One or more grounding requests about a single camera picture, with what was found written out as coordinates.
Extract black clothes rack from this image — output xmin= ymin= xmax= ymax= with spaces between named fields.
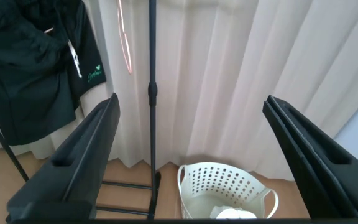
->
xmin=0 ymin=0 xmax=162 ymax=218

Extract white garment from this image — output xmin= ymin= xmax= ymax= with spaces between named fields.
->
xmin=209 ymin=205 xmax=257 ymax=220

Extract white laundry basket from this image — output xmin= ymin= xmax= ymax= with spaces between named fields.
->
xmin=177 ymin=161 xmax=280 ymax=220

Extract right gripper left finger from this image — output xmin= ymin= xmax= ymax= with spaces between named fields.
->
xmin=6 ymin=92 xmax=121 ymax=220

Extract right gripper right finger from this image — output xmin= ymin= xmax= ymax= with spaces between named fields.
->
xmin=262 ymin=95 xmax=358 ymax=218

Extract black drawstring shorts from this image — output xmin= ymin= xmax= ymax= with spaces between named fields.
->
xmin=0 ymin=0 xmax=108 ymax=147

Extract white curtain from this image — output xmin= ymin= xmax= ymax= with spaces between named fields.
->
xmin=0 ymin=0 xmax=358 ymax=182

